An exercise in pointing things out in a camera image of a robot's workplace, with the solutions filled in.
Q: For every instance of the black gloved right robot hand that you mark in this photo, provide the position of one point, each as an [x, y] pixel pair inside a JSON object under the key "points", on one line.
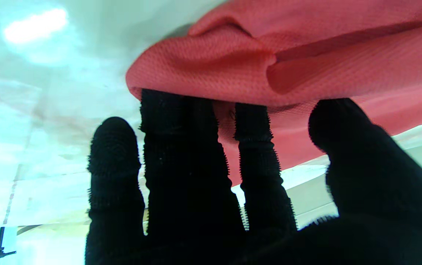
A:
{"points": [[189, 206]]}

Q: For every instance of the black metal stand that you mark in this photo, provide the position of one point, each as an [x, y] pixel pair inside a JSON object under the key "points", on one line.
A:
{"points": [[0, 246]]}

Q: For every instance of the red shirt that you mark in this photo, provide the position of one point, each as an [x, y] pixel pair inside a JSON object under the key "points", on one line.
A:
{"points": [[306, 48]]}

